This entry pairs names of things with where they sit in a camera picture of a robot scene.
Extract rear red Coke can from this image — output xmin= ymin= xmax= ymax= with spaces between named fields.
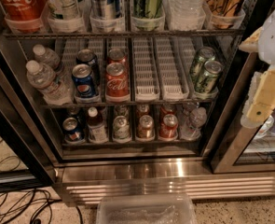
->
xmin=107 ymin=48 xmax=127 ymax=65

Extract front blue Pepsi can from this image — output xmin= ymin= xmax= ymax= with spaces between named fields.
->
xmin=72 ymin=63 xmax=98 ymax=98

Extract front water bottle middle shelf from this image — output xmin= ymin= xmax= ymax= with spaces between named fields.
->
xmin=26 ymin=60 xmax=73 ymax=105

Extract silver green can top shelf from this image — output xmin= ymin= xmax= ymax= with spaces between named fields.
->
xmin=48 ymin=0 xmax=80 ymax=21

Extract white empty shelf tray left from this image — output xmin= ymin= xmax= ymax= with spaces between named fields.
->
xmin=132 ymin=37 xmax=160 ymax=102

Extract stainless steel fridge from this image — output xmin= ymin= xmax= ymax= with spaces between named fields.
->
xmin=0 ymin=0 xmax=275 ymax=206

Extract front red Coke can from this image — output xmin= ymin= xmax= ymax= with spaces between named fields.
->
xmin=105 ymin=63 xmax=129 ymax=98

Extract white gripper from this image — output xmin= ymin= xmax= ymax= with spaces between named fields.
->
xmin=239 ymin=10 xmax=275 ymax=129

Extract rear dark Pepsi can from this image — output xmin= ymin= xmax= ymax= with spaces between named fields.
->
xmin=76 ymin=49 xmax=101 ymax=85

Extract orange can bottom shelf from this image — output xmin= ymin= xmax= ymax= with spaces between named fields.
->
xmin=137 ymin=115 xmax=154 ymax=139

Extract silver green can shelf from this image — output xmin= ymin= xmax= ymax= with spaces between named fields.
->
xmin=113 ymin=116 xmax=130 ymax=139
xmin=48 ymin=0 xmax=80 ymax=21

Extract silver blue can top shelf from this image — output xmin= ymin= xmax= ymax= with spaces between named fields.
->
xmin=90 ymin=0 xmax=121 ymax=20

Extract white empty shelf tray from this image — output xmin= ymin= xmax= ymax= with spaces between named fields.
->
xmin=154 ymin=37 xmax=189 ymax=101
xmin=132 ymin=37 xmax=160 ymax=102

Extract red Coke can bottom shelf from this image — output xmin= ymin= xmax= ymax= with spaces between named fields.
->
xmin=158 ymin=114 xmax=178 ymax=139

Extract water bottle bottom shelf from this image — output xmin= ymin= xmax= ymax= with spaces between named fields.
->
xmin=181 ymin=107 xmax=207 ymax=141

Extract silver green can bottom shelf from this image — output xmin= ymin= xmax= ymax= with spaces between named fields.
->
xmin=113 ymin=116 xmax=130 ymax=139

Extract rear water bottle middle shelf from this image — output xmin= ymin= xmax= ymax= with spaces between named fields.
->
xmin=33 ymin=44 xmax=64 ymax=75

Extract red Coca-Cola can top shelf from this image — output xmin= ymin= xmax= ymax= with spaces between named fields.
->
xmin=0 ymin=0 xmax=47 ymax=34

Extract brown bottle bottom shelf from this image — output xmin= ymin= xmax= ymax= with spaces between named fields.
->
xmin=87 ymin=107 xmax=108 ymax=144

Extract white empty shelf tray right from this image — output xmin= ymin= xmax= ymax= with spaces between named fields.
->
xmin=154 ymin=37 xmax=189 ymax=101

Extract gold brown can top shelf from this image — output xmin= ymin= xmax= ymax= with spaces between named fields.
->
xmin=203 ymin=0 xmax=245 ymax=30

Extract blue Pepsi can bottom shelf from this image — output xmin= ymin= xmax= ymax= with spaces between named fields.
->
xmin=62 ymin=118 xmax=84 ymax=142

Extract clear plastic bin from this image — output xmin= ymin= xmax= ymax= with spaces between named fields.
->
xmin=96 ymin=194 xmax=198 ymax=224

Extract rear green can middle shelf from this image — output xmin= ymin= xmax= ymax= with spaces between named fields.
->
xmin=189 ymin=47 xmax=215 ymax=82

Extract front green can middle shelf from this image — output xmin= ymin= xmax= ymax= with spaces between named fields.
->
xmin=195 ymin=61 xmax=223 ymax=93

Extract clear water bottle top shelf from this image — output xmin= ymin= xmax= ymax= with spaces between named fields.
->
xmin=163 ymin=0 xmax=206 ymax=31

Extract black floor cables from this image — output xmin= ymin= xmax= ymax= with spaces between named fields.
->
xmin=0 ymin=138 xmax=84 ymax=224

